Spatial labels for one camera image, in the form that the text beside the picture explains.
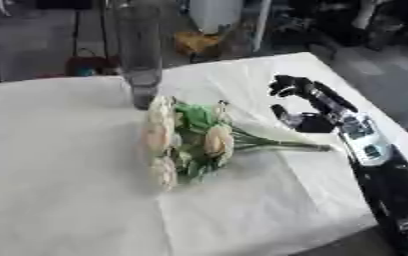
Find cream flower bouquet green stems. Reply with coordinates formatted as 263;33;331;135
137;95;337;192

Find black tripod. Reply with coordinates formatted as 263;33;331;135
34;0;112;61

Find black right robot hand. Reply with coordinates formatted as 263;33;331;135
267;74;360;134

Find white appliance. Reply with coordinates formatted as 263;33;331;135
186;0;246;35

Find yellow bag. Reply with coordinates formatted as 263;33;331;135
172;30;225;57

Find tall clear glass vase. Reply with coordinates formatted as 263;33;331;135
111;0;166;111

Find red bag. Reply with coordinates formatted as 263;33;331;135
64;48;122;78

